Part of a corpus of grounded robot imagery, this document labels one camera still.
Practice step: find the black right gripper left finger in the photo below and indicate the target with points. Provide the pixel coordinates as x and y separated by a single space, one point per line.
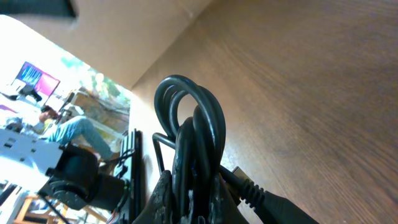
159 207

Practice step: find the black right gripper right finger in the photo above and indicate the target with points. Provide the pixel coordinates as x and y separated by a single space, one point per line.
222 208

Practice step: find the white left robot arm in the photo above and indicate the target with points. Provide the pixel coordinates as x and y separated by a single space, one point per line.
67 173

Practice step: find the person in blue jeans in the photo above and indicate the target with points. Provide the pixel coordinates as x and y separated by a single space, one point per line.
69 131

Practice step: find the pink and purple monitor screen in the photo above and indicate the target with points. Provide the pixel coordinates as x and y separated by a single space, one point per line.
42 82

